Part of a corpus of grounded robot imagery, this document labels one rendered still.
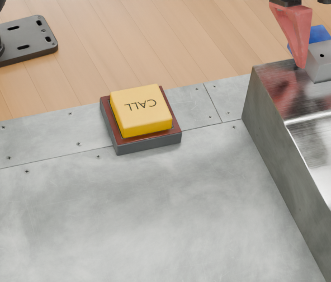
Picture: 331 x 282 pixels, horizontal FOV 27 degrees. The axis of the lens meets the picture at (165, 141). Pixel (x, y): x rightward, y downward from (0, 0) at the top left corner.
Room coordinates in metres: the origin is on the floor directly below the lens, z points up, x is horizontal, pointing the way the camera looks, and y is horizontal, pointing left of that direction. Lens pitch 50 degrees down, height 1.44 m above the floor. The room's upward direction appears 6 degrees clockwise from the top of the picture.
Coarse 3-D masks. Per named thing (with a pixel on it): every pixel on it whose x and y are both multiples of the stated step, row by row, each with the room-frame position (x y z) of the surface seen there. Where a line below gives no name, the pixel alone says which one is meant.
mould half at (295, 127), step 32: (288, 64) 0.60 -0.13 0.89; (256, 96) 0.57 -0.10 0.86; (288, 96) 0.55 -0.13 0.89; (320, 96) 0.55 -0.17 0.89; (256, 128) 0.55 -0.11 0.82; (288, 128) 0.50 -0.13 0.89; (320, 128) 0.51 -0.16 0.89; (288, 160) 0.48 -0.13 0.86; (320, 160) 0.46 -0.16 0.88; (288, 192) 0.47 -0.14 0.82; (320, 192) 0.42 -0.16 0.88; (320, 224) 0.41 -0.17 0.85; (320, 256) 0.39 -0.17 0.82
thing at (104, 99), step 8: (160, 88) 0.60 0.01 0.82; (104, 96) 0.58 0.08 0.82; (104, 104) 0.57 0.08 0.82; (168, 104) 0.58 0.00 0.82; (112, 120) 0.54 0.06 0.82; (176, 120) 0.56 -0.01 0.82; (112, 128) 0.53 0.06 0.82; (176, 128) 0.54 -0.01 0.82; (120, 136) 0.52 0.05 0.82; (136, 136) 0.52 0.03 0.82; (144, 136) 0.53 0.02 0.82; (152, 136) 0.53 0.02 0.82; (160, 136) 0.53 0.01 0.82; (120, 144) 0.51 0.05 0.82
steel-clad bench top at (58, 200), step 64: (0, 128) 0.53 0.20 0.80; (64, 128) 0.54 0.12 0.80; (192, 128) 0.56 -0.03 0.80; (0, 192) 0.44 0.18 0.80; (64, 192) 0.45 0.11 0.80; (128, 192) 0.46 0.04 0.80; (192, 192) 0.47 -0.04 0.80; (256, 192) 0.48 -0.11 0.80; (0, 256) 0.36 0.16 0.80; (64, 256) 0.37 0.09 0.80; (128, 256) 0.38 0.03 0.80; (192, 256) 0.38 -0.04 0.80; (256, 256) 0.39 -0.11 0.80
